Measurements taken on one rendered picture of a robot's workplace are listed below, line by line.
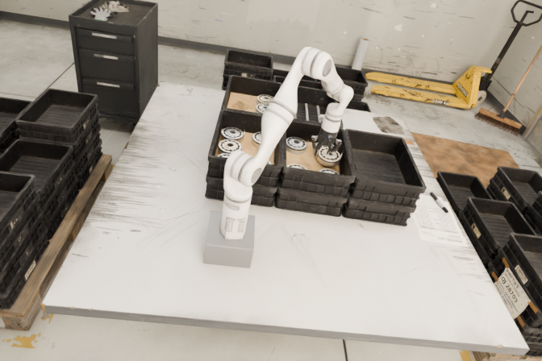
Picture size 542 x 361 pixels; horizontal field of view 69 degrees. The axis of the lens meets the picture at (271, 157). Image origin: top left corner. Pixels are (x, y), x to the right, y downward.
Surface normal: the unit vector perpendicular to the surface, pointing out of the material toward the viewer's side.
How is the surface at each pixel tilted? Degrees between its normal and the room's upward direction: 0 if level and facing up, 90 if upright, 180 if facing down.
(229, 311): 0
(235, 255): 90
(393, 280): 0
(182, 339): 0
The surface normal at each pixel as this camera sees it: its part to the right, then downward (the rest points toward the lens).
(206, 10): 0.00, 0.58
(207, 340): 0.16, -0.80
